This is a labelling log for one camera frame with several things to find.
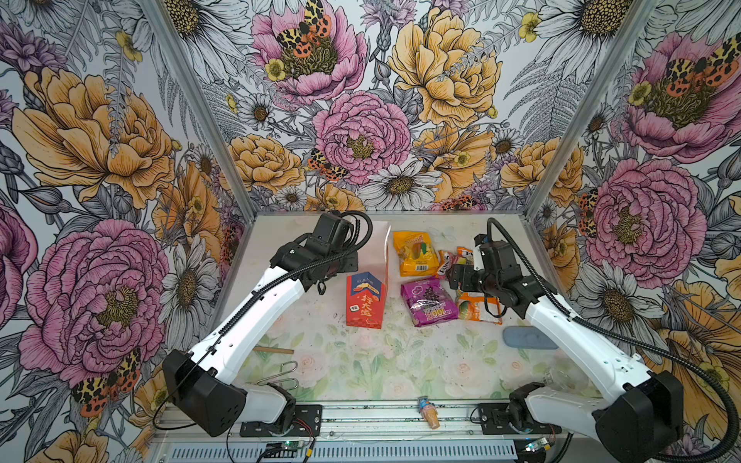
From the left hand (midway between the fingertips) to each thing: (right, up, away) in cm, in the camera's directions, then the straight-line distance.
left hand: (346, 265), depth 77 cm
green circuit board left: (-16, -45, -4) cm, 48 cm away
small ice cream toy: (+21, -36, -4) cm, 42 cm away
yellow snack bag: (+21, +2, +25) cm, 33 cm away
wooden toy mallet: (-22, -26, +10) cm, 36 cm away
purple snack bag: (+24, -12, +13) cm, 30 cm away
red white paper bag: (+5, -7, +1) cm, 9 cm away
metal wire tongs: (-20, -31, +6) cm, 37 cm away
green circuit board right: (+46, -44, -5) cm, 64 cm away
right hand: (+32, -5, +5) cm, 32 cm away
